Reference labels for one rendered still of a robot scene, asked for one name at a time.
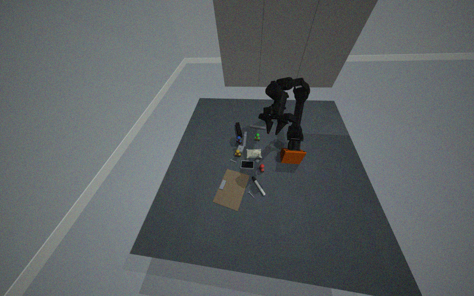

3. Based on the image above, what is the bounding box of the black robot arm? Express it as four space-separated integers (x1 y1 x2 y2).
264 77 310 151

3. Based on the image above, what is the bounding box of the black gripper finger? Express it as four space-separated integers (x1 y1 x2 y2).
263 119 273 134
275 119 288 135

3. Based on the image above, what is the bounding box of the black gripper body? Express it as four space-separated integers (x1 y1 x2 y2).
258 102 296 123

